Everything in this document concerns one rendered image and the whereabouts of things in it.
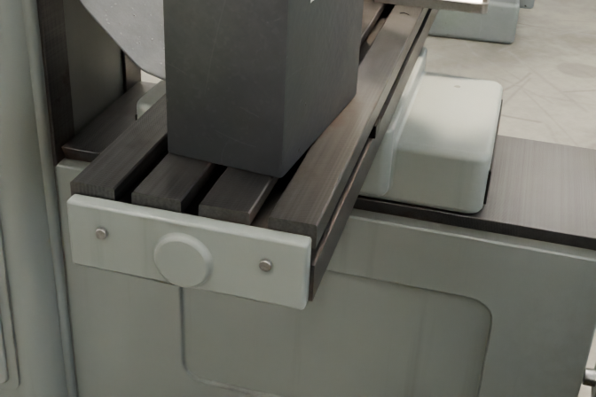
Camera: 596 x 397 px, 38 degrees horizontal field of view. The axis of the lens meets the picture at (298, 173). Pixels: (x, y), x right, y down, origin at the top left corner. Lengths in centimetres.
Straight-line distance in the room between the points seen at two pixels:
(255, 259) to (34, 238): 66
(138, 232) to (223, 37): 19
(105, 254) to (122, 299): 60
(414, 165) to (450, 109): 14
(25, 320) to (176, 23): 76
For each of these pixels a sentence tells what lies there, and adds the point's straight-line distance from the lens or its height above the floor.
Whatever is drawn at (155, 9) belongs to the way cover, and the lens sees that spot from 129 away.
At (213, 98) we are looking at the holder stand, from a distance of 79.
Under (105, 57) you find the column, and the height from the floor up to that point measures 84.
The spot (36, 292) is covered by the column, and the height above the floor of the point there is 53.
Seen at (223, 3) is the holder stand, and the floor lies 112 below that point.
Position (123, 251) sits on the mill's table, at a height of 91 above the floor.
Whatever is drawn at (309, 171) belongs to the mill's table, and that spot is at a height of 96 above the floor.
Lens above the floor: 134
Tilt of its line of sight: 28 degrees down
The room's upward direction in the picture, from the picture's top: 3 degrees clockwise
